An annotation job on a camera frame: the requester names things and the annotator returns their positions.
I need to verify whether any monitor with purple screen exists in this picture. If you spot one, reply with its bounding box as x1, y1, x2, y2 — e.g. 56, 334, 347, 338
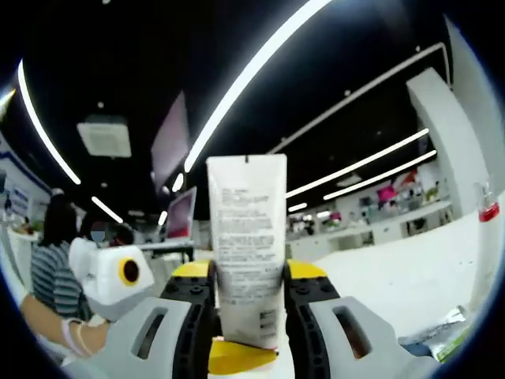
165, 185, 198, 241

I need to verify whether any ceiling air conditioner unit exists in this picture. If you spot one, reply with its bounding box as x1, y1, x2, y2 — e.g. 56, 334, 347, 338
77, 114, 132, 159

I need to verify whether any green skincare sachet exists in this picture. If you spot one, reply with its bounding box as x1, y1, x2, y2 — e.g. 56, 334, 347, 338
398, 306, 477, 364

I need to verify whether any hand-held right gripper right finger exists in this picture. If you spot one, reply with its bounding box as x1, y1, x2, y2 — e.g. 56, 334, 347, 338
283, 258, 400, 379

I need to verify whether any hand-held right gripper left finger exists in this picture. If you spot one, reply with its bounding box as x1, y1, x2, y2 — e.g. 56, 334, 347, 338
100, 259, 221, 379

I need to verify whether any long ceiling light strip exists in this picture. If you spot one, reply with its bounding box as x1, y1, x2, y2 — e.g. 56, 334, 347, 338
183, 0, 333, 173

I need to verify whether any large hanging screen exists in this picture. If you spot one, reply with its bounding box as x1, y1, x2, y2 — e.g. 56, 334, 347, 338
151, 90, 191, 194

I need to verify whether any white skincare tube red ring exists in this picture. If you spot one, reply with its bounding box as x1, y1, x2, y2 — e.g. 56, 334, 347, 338
473, 181, 503, 313

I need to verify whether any tall white skincare tube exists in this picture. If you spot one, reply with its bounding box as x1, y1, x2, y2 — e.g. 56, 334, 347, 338
206, 153, 288, 351

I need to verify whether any white background counter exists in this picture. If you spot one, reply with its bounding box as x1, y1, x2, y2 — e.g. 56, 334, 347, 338
286, 199, 455, 253

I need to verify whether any person's left hand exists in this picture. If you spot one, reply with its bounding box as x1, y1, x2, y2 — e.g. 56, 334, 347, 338
81, 321, 111, 355

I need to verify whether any pale pink wristband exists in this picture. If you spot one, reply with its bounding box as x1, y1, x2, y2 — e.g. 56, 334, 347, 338
61, 317, 99, 356

